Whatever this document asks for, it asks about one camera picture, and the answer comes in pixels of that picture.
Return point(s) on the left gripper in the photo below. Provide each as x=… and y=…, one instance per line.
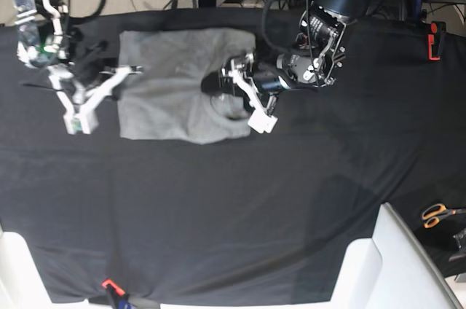
x=259, y=84

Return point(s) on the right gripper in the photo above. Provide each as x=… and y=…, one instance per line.
x=83, y=84

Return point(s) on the grey T-shirt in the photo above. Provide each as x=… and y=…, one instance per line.
x=165, y=101

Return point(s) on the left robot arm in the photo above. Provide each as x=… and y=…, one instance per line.
x=306, y=65

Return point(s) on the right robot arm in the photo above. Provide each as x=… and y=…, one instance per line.
x=48, y=39

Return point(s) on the black table cloth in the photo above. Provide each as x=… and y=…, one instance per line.
x=260, y=221

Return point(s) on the white plastic container left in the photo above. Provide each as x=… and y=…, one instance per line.
x=21, y=284

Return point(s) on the white plastic container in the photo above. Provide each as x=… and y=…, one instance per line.
x=390, y=270
x=21, y=284

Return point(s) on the orange blue clamp front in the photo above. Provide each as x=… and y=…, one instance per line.
x=118, y=298

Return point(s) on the red and black clamp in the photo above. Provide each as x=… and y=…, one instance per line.
x=436, y=40

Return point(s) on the white plastic container right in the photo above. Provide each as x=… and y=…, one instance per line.
x=390, y=270

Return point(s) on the orange handled scissors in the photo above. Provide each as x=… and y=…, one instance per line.
x=436, y=213

